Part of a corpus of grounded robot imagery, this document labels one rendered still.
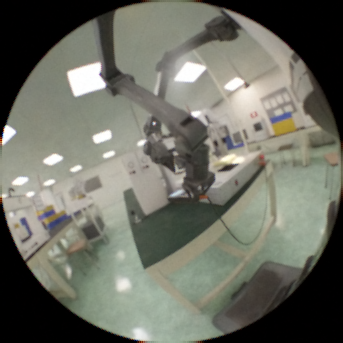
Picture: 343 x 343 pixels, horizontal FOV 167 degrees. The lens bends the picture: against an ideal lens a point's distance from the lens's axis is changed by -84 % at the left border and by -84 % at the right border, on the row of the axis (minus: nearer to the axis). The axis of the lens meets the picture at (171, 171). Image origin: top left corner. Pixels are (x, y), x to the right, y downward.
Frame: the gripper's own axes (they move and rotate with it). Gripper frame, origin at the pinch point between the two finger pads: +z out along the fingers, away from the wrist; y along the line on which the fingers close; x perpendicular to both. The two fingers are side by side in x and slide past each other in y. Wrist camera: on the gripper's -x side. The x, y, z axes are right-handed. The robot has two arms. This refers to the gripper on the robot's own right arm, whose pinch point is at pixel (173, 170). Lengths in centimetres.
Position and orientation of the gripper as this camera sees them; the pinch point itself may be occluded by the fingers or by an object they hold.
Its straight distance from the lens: 51.7
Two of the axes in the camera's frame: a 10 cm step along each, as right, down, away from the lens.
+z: 5.0, 8.6, -1.5
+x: 3.9, -3.8, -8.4
